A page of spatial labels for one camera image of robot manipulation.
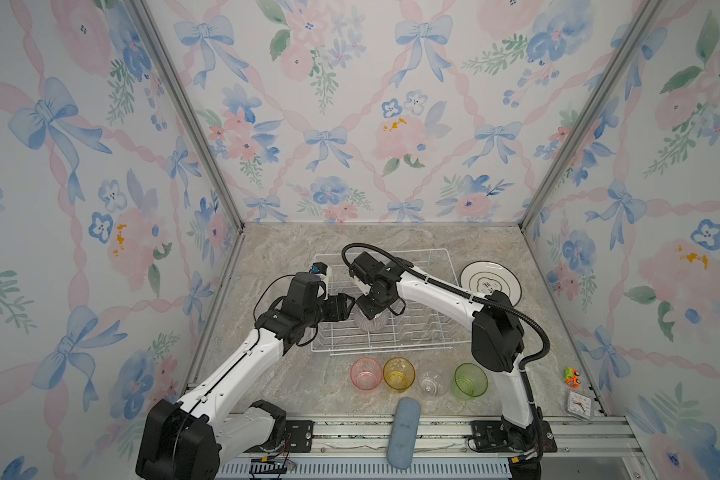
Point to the small white clock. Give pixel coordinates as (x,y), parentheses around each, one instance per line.
(579,405)

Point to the yellow translucent cup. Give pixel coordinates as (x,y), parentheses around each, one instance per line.
(399,374)

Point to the white wire dish rack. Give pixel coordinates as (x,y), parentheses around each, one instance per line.
(418,328)

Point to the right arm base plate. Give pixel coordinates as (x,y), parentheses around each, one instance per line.
(494,436)

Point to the aluminium corner post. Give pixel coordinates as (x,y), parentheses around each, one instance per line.
(635,33)
(147,28)

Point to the aluminium corner post left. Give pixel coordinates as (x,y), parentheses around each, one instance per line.
(147,28)

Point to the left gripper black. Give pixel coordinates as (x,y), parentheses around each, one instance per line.
(337,306)

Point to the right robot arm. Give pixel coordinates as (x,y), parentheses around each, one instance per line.
(504,340)

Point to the clear glass cup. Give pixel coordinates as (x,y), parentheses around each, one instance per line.
(433,381)

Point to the orange green small toy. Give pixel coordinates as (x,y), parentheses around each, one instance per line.
(572,378)

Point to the green translucent cup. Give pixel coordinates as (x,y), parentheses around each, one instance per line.
(469,382)

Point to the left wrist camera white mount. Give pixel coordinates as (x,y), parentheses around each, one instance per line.
(324,272)

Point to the aluminium front rail frame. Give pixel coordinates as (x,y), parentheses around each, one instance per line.
(356,447)

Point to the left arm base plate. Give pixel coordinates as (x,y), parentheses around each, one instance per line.
(293,436)

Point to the ribbed ceramic bowl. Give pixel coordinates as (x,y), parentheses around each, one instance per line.
(370,325)

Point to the white plate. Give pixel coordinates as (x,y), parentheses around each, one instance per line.
(486,277)

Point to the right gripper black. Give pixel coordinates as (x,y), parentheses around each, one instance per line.
(368,312)

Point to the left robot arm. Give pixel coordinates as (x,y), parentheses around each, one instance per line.
(194,436)

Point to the pink translucent cup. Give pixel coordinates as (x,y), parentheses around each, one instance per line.
(366,374)

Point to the aluminium corner post right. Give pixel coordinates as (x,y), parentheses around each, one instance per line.
(635,33)

